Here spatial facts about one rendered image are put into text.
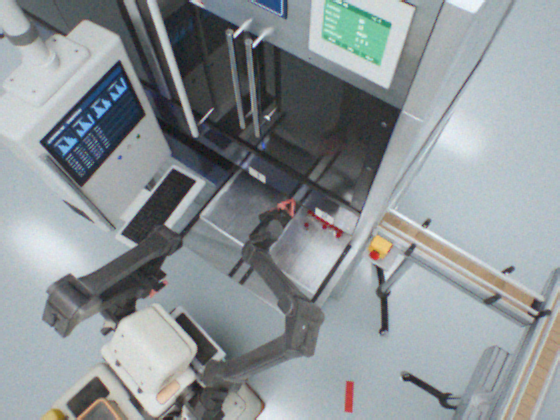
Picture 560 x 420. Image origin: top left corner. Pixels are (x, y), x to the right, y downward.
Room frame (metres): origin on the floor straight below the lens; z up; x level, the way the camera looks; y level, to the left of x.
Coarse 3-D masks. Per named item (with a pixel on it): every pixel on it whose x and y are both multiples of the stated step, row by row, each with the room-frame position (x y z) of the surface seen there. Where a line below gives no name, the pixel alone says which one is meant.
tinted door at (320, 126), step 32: (288, 64) 0.83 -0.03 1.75; (288, 96) 0.83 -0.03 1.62; (320, 96) 0.77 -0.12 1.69; (352, 96) 0.71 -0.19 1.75; (288, 128) 0.83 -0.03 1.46; (320, 128) 0.76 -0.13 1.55; (352, 128) 0.70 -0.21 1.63; (288, 160) 0.83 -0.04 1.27; (320, 160) 0.75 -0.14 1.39; (352, 160) 0.69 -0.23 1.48; (352, 192) 0.67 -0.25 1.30
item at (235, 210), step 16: (240, 176) 0.98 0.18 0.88; (224, 192) 0.90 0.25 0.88; (240, 192) 0.90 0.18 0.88; (256, 192) 0.90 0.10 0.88; (272, 192) 0.90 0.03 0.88; (208, 208) 0.82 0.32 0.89; (224, 208) 0.82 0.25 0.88; (240, 208) 0.82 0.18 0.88; (256, 208) 0.82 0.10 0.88; (224, 224) 0.74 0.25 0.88; (240, 224) 0.74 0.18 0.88; (256, 224) 0.74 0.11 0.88; (240, 240) 0.67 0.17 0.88
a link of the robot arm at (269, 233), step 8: (264, 224) 0.55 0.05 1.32; (272, 224) 0.54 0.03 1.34; (280, 224) 0.55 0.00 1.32; (264, 232) 0.52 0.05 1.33; (272, 232) 0.51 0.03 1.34; (280, 232) 0.52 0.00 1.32; (248, 240) 0.51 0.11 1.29; (256, 240) 0.51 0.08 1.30; (264, 240) 0.50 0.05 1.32; (272, 240) 0.49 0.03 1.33; (248, 248) 0.48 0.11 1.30; (264, 248) 0.49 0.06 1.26
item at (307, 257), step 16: (304, 208) 0.81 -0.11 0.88; (288, 224) 0.72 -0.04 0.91; (288, 240) 0.66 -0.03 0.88; (304, 240) 0.66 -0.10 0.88; (320, 240) 0.66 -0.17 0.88; (272, 256) 0.59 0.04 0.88; (288, 256) 0.59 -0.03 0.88; (304, 256) 0.59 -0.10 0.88; (320, 256) 0.58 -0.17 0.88; (336, 256) 0.58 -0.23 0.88; (288, 272) 0.52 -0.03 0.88; (304, 272) 0.52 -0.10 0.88; (320, 272) 0.51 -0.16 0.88
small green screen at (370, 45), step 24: (312, 0) 0.77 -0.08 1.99; (336, 0) 0.74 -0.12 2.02; (360, 0) 0.71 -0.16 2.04; (384, 0) 0.68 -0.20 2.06; (312, 24) 0.77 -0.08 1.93; (336, 24) 0.73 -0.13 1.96; (360, 24) 0.70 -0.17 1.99; (384, 24) 0.67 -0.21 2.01; (408, 24) 0.65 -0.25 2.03; (312, 48) 0.76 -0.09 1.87; (336, 48) 0.73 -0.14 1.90; (360, 48) 0.69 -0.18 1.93; (384, 48) 0.66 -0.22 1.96; (360, 72) 0.69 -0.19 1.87; (384, 72) 0.65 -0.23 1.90
